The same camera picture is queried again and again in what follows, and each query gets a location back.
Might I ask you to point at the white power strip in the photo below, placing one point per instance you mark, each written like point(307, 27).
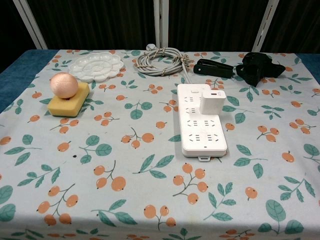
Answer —
point(200, 135)

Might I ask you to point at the white plug adapter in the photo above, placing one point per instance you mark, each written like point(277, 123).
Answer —
point(212, 103)

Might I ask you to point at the white flower-shaped paint palette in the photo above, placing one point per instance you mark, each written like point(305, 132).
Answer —
point(96, 65)

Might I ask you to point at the yellow sponge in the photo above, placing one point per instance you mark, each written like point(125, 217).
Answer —
point(72, 103)

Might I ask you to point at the pink ball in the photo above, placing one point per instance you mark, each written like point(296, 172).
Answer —
point(64, 85)

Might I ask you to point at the white metal frame post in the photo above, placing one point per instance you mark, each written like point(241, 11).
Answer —
point(32, 23)
point(265, 25)
point(161, 22)

